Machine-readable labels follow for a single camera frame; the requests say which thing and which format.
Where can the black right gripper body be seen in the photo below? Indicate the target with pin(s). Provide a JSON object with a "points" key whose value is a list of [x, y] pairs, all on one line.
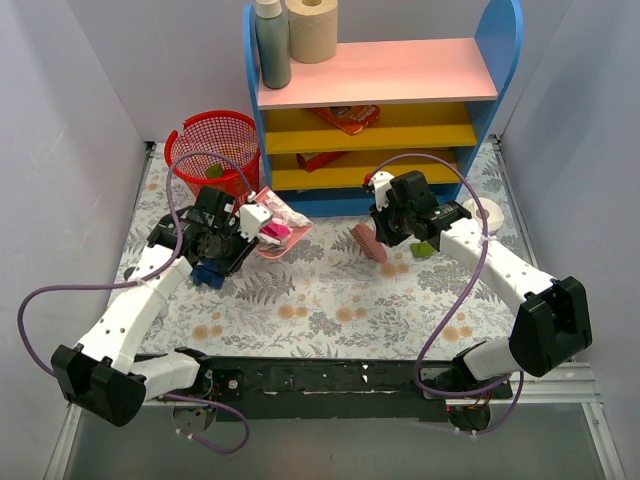
{"points": [[388, 230]]}

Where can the green paper scrap near roll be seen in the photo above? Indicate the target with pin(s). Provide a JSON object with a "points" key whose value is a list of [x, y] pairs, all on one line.
{"points": [[421, 250]]}

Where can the grey green bottle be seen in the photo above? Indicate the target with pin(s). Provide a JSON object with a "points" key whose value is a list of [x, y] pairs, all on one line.
{"points": [[272, 35]]}

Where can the blue paper scrap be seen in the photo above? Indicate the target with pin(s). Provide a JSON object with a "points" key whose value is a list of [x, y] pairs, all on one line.
{"points": [[205, 275]]}

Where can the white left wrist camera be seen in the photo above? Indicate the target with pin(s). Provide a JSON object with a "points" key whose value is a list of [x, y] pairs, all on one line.
{"points": [[252, 218]]}

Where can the red box lower shelf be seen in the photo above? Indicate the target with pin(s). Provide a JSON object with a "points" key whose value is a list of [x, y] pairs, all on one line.
{"points": [[310, 162]]}

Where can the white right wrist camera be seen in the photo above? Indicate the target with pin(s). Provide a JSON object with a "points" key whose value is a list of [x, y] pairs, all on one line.
{"points": [[378, 184]]}

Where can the magenta paper scrap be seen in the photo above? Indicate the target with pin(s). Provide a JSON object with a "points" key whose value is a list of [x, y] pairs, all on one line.
{"points": [[276, 231]]}

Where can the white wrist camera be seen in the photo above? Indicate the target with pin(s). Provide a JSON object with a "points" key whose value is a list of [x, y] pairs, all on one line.
{"points": [[252, 218], [378, 184]]}

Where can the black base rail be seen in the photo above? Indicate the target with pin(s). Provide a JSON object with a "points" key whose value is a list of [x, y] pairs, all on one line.
{"points": [[313, 389]]}

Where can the beige paper roll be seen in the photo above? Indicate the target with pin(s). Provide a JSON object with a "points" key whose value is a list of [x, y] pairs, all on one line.
{"points": [[313, 28]]}

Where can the pink hand brush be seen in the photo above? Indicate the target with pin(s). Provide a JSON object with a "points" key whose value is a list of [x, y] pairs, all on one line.
{"points": [[365, 237]]}

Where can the red mesh waste basket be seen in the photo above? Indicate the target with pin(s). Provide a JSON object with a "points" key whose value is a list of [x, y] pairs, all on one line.
{"points": [[219, 136]]}

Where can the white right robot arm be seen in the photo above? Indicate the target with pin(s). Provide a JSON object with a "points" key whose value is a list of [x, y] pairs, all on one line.
{"points": [[552, 321]]}

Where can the orange snack box upper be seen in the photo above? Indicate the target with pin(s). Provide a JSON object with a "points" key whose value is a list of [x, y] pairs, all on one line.
{"points": [[351, 120]]}

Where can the blue wooden shelf unit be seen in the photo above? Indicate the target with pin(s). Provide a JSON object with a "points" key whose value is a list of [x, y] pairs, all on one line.
{"points": [[437, 99]]}

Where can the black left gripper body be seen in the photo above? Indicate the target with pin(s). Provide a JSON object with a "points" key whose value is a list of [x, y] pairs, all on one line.
{"points": [[232, 257]]}

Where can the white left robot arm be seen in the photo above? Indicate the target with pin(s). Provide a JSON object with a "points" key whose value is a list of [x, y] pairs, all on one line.
{"points": [[101, 373]]}

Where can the pink dustpan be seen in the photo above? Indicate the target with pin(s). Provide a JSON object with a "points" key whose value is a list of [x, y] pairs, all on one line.
{"points": [[261, 249]]}

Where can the green paper scrap front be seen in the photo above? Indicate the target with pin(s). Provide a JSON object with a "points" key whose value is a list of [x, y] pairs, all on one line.
{"points": [[214, 171]]}

